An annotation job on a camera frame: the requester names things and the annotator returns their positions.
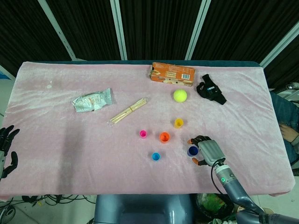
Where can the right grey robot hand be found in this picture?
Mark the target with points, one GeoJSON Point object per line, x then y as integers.
{"type": "Point", "coordinates": [210, 150]}

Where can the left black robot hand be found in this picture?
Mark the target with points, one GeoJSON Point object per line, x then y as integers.
{"type": "Point", "coordinates": [7, 137]}

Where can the dark blue plastic cup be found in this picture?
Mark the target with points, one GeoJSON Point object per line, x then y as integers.
{"type": "Point", "coordinates": [192, 151]}

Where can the yellow plastic cup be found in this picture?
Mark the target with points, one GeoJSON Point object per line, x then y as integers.
{"type": "Point", "coordinates": [178, 123]}

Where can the light blue plastic cup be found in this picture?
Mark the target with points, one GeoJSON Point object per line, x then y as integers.
{"type": "Point", "coordinates": [155, 156]}

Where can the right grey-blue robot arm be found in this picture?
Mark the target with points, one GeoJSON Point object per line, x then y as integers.
{"type": "Point", "coordinates": [233, 186]}

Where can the orange plastic cup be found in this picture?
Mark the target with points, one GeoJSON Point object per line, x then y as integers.
{"type": "Point", "coordinates": [164, 137]}

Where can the pink plastic cup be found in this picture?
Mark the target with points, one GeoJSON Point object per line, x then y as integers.
{"type": "Point", "coordinates": [143, 134]}

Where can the green plastic bag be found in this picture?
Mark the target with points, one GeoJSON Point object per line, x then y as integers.
{"type": "Point", "coordinates": [212, 204]}

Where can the yellow-green tennis ball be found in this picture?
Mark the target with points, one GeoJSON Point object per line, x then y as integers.
{"type": "Point", "coordinates": [180, 95]}

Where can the white and blue panel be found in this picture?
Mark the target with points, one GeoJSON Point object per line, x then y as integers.
{"type": "Point", "coordinates": [3, 74]}

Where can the seated person in jeans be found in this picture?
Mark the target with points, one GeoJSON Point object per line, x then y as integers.
{"type": "Point", "coordinates": [283, 112]}

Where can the orange cardboard snack box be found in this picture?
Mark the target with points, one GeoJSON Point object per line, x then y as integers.
{"type": "Point", "coordinates": [172, 74]}

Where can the pink velvet table cloth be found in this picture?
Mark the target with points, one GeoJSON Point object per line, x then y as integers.
{"type": "Point", "coordinates": [93, 151]}

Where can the bundle of wooden sticks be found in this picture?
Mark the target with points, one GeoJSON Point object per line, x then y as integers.
{"type": "Point", "coordinates": [128, 111]}

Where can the grey-blue robot torso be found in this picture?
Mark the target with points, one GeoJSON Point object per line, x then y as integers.
{"type": "Point", "coordinates": [140, 210]}

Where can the silver foil snack bag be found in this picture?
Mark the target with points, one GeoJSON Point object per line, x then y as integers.
{"type": "Point", "coordinates": [92, 100]}

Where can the grey metal chair frame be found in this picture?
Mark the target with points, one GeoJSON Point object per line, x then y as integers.
{"type": "Point", "coordinates": [290, 86]}

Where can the white partition post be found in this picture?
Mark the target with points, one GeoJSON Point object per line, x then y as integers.
{"type": "Point", "coordinates": [280, 39]}
{"type": "Point", "coordinates": [196, 30]}
{"type": "Point", "coordinates": [58, 30]}
{"type": "Point", "coordinates": [119, 30]}

